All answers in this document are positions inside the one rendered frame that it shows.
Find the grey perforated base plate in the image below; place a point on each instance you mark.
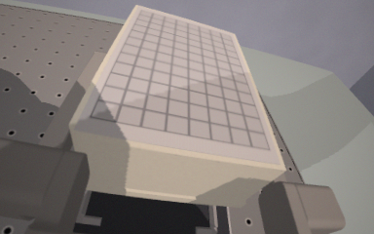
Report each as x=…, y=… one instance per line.
x=43, y=53

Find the beige deep-well block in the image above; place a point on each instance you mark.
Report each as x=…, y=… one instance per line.
x=173, y=114

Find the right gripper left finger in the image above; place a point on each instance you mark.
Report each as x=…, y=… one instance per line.
x=44, y=180

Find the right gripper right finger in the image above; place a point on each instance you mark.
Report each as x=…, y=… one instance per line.
x=297, y=208

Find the dark grey plate nest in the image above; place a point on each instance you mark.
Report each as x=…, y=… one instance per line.
x=103, y=213

